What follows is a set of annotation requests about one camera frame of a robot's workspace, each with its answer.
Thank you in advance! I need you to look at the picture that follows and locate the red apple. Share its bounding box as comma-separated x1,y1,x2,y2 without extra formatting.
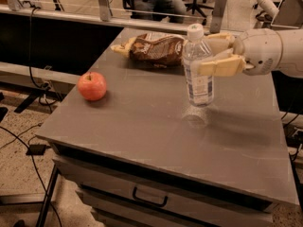
77,72,107,101

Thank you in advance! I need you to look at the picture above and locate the metal railing frame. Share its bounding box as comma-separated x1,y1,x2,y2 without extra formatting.
0,0,303,44

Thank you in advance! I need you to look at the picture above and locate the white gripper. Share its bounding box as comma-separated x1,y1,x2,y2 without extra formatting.
197,28,282,77

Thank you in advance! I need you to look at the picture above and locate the brown chip bag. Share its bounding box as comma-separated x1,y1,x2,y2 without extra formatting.
111,32,186,67

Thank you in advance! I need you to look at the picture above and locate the person in jeans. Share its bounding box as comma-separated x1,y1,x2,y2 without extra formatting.
133,0,187,24

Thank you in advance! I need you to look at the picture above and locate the grey drawer cabinet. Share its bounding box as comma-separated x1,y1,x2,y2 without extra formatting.
51,142,280,227

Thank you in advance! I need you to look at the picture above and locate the black hanging cable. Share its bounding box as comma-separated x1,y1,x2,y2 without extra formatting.
27,6,64,107

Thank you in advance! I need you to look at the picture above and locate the black drawer handle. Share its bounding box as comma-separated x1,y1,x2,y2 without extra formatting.
132,186,169,208

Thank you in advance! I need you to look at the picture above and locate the clear blue-labelled plastic bottle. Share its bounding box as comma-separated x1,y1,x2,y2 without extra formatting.
182,24,213,107

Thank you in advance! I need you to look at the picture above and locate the black power adapter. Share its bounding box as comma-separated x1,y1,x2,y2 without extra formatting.
27,144,47,155

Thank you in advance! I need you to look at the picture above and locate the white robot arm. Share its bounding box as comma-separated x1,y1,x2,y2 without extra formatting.
194,0,303,78

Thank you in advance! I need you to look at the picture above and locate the black floor cable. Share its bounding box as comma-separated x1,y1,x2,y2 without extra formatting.
0,122,63,227

